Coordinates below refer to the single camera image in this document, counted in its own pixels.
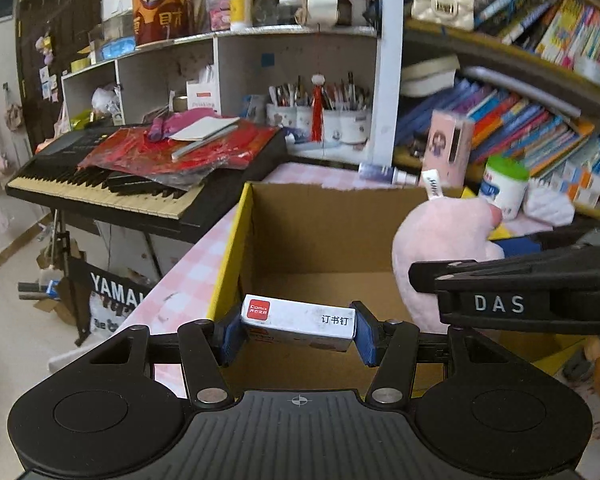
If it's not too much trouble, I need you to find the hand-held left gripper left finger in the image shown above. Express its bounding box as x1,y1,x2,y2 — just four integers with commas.
87,310,243,408

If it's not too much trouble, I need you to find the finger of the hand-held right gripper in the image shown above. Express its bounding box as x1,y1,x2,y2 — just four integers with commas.
408,259,503,293
499,232,546,258

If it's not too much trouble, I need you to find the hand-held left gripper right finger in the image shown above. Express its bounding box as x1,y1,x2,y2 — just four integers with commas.
350,301,518,408

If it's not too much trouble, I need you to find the pink plush toy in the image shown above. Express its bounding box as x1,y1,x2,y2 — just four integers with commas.
391,170,506,333

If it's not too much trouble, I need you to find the white staple box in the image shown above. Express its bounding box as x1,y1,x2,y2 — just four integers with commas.
240,294,357,353

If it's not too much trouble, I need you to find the yellow cardboard box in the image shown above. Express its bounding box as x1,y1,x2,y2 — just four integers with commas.
207,181,596,396

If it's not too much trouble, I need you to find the white quilted pouch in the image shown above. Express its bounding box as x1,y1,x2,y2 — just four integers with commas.
522,186,576,226

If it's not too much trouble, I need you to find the white jar green lid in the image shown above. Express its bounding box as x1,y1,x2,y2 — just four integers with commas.
477,156,531,221

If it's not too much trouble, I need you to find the pink checked tablecloth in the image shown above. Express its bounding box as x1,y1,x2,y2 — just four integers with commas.
47,160,600,411

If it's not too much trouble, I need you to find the white blue tube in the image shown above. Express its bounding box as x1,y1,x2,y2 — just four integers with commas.
357,161,433,186

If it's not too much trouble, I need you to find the row of leaning books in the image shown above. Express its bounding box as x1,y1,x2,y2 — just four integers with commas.
397,77,600,206

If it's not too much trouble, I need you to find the pink printed canister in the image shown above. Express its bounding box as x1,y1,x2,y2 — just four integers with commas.
422,110,476,188

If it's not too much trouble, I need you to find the black lettered bag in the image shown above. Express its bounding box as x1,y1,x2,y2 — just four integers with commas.
87,260,153,336

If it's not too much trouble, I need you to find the white pen cup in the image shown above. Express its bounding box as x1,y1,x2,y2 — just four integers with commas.
326,109,371,145
266,103,297,132

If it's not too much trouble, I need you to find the black keyboard stand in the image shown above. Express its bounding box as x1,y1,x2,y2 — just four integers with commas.
45,210,111,346

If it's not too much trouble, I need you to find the thick white book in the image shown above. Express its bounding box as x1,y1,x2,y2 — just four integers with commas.
400,55,461,98

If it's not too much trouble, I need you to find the red tassel ornament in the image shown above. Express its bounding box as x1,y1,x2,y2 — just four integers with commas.
310,74,327,143

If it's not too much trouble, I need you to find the white notebook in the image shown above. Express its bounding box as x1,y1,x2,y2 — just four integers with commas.
169,116,241,142

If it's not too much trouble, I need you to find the red plastic sheet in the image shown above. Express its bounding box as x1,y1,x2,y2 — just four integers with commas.
77,122,281,183

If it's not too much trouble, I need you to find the magenta cloth bundle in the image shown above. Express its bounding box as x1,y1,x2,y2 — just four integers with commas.
147,112,203,142

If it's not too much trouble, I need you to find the row of colourful books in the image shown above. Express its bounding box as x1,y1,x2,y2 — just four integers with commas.
472,0,600,86

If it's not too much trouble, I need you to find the wooden bookshelf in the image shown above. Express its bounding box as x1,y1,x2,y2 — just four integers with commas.
395,0,600,221

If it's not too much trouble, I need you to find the black electronic keyboard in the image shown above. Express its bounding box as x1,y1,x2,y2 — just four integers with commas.
5,127,288,243

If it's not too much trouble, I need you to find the white box red label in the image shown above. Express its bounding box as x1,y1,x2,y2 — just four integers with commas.
186,65,222,116

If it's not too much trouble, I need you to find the white shelf unit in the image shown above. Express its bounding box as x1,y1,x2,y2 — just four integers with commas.
60,25,406,171

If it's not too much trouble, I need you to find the glass jar white lid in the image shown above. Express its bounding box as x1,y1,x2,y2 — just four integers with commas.
277,0,303,26

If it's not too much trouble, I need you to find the white bottle yellow label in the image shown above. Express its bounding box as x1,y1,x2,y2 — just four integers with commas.
228,0,254,31

